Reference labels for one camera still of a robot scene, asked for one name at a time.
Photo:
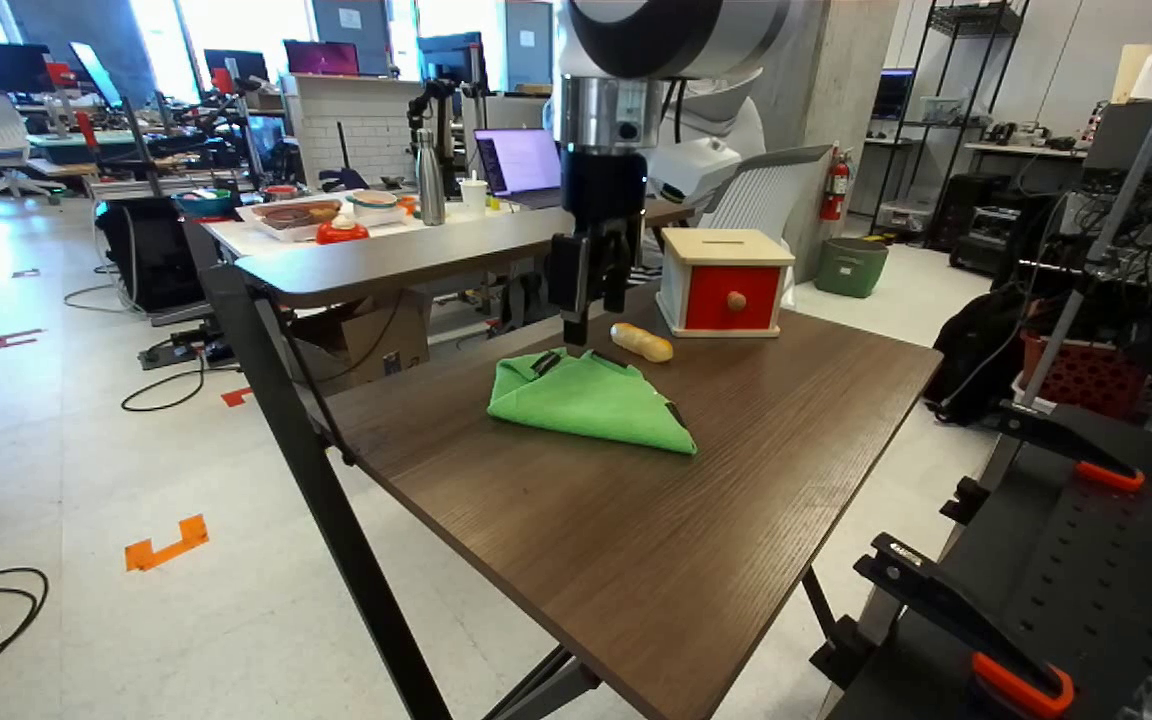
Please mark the black backpack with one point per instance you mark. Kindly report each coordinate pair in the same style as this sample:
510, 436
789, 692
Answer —
982, 355

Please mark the white tray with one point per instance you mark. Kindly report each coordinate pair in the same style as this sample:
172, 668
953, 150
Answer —
299, 213

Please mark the wooden box with red drawer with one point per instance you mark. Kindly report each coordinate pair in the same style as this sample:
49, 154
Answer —
728, 298

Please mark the green plastic bin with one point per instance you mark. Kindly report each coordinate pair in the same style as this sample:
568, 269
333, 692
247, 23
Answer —
848, 266

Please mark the black table frame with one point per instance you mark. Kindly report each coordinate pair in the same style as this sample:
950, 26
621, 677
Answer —
321, 501

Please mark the cardboard box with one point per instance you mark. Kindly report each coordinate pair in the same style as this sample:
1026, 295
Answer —
369, 346

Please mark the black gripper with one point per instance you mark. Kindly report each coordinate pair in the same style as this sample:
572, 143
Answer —
607, 193

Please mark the red crate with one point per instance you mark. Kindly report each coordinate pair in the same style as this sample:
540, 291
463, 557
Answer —
1090, 377

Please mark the black perforated board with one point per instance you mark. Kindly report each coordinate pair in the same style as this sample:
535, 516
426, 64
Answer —
1097, 585

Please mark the black shelf rack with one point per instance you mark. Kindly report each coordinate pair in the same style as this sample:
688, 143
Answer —
929, 123

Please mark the orange block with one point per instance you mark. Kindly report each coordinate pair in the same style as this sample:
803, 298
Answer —
342, 233

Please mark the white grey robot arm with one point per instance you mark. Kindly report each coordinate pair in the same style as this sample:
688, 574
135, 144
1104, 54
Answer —
737, 35

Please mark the green towel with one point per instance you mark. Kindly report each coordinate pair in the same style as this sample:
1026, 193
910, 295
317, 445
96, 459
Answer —
588, 402

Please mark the open laptop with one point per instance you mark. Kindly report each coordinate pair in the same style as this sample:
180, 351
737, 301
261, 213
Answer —
519, 160

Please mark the silver tripod pole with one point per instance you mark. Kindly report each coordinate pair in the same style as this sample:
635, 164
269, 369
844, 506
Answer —
1108, 200

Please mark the white desk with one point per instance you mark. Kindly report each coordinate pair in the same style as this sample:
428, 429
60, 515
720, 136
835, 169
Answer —
377, 259

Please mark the steel bottle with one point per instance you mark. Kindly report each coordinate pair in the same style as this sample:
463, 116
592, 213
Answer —
428, 183

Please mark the red fire extinguisher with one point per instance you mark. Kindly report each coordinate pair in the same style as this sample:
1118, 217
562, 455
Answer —
839, 190

